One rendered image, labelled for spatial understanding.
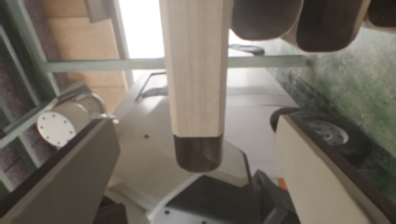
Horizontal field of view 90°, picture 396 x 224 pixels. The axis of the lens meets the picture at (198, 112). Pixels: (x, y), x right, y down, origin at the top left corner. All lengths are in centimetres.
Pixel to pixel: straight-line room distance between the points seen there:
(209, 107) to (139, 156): 16
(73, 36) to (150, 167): 287
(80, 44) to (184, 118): 294
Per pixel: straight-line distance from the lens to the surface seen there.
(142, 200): 30
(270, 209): 43
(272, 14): 20
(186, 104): 15
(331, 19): 20
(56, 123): 40
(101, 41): 294
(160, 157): 29
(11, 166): 268
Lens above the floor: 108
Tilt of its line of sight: 1 degrees up
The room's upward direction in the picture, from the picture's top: 91 degrees counter-clockwise
